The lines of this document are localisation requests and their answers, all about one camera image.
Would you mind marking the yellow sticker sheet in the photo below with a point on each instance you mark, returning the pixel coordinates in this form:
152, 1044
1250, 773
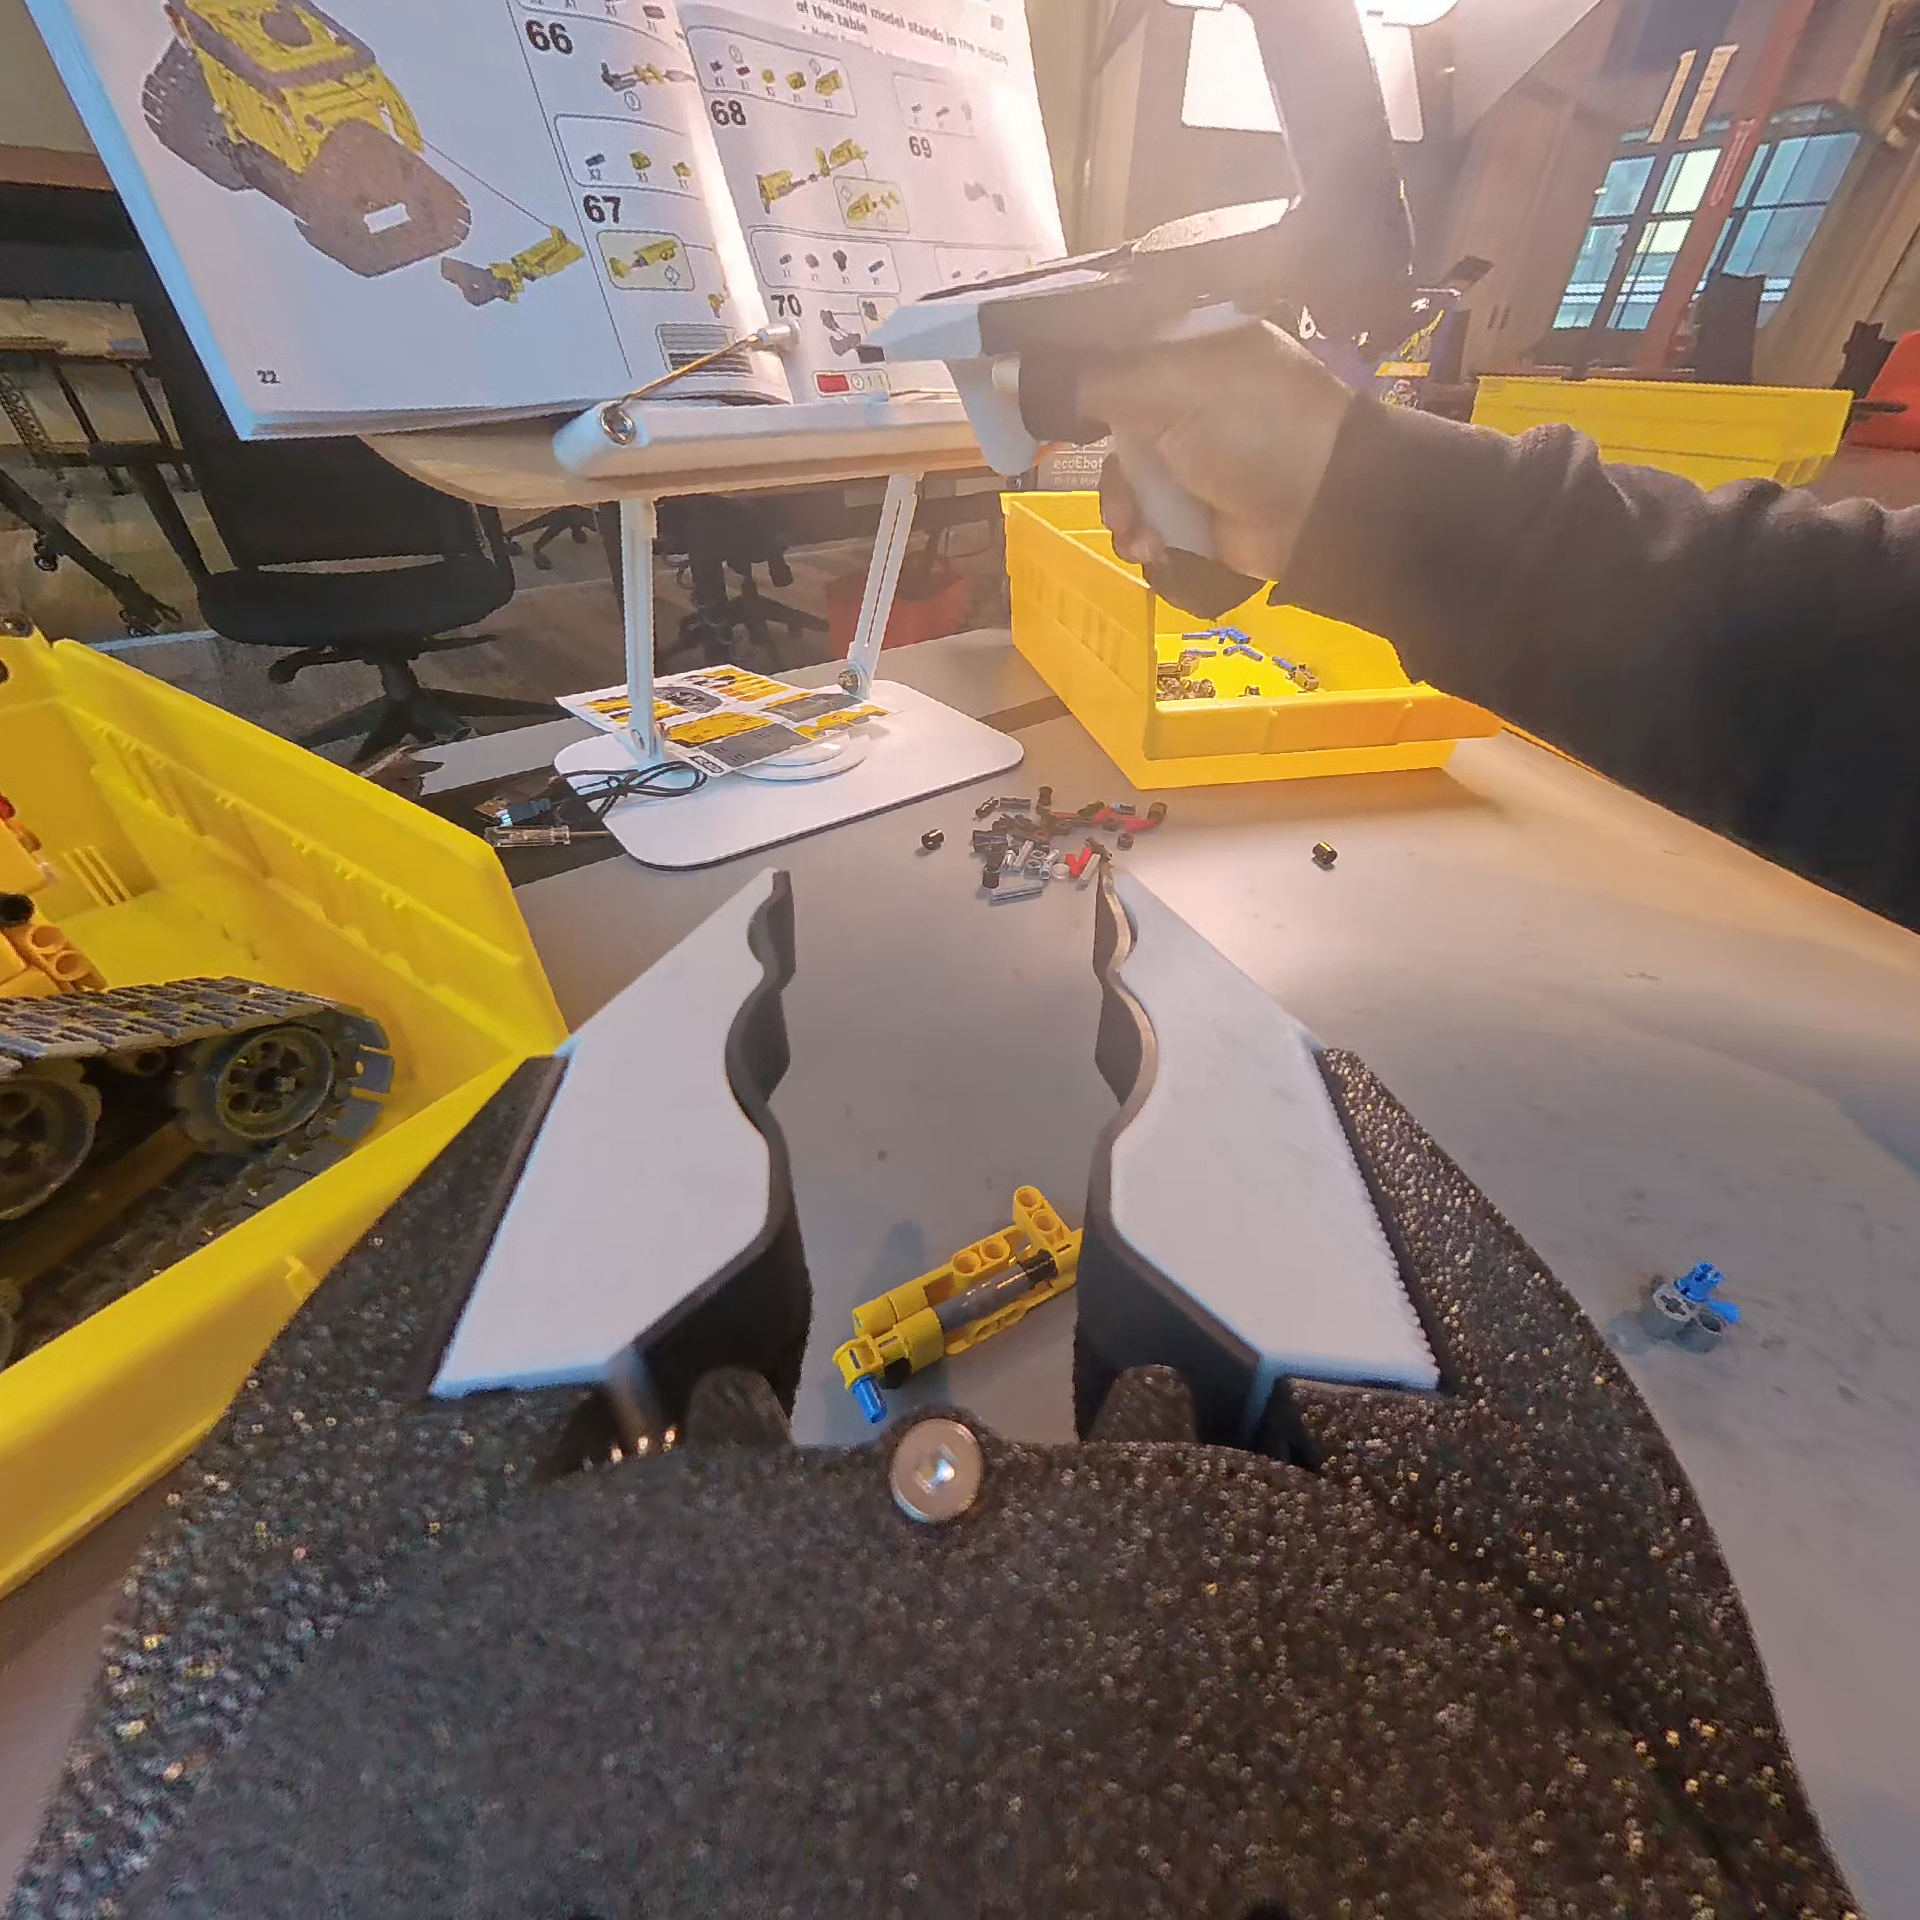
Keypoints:
721, 721

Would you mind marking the yellow bin with small parts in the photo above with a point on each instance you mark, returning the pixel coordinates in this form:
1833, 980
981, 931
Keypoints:
1080, 601

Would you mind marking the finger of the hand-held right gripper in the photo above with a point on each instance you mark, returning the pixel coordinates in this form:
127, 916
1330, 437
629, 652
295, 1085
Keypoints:
1051, 278
960, 327

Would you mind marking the white book stand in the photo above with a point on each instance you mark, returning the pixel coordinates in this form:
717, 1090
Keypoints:
900, 764

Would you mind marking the yellow bin with tracked model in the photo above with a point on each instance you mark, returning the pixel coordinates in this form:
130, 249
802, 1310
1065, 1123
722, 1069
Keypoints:
301, 841

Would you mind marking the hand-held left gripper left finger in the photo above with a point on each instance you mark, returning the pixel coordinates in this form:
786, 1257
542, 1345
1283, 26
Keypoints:
631, 1171

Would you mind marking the orange beanbag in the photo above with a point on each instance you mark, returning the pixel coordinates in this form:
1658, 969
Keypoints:
1893, 398

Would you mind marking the dark office chair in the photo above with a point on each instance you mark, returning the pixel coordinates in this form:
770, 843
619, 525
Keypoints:
735, 554

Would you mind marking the building instruction booklet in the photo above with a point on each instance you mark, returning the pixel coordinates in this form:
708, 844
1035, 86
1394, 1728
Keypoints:
451, 151

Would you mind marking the person's right hand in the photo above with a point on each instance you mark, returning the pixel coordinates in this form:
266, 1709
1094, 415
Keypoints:
1231, 435

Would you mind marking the arched window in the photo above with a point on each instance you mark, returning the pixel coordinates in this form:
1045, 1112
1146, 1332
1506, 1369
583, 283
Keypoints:
1711, 210

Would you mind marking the loose blue and grey parts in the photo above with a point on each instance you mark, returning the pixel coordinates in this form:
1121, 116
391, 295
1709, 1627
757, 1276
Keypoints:
1231, 669

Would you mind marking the yellow toy brick assembly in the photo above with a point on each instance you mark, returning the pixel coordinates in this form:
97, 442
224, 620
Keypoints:
960, 1302

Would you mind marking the grey desk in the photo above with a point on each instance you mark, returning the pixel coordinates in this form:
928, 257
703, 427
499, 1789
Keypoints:
1501, 975

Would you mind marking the pile of black toy pins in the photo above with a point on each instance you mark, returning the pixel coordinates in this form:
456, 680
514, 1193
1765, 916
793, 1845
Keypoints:
1051, 848

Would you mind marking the yellow tracked toy vehicle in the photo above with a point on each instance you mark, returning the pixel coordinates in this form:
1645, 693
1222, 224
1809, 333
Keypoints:
224, 1080

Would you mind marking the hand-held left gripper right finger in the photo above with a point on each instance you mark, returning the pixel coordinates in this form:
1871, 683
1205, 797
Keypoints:
1245, 1185

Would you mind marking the black office chair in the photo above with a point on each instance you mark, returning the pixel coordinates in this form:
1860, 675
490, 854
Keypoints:
344, 554

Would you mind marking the red box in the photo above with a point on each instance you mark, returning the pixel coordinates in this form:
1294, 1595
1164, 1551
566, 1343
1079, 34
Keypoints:
930, 609

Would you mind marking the blue and grey toy connector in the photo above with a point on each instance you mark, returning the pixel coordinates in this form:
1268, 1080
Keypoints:
1689, 1308

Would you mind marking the person's right forearm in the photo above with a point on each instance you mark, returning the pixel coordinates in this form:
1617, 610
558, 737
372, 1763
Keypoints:
1651, 631

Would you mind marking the long yellow bin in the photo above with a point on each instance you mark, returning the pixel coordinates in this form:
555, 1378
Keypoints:
1651, 428

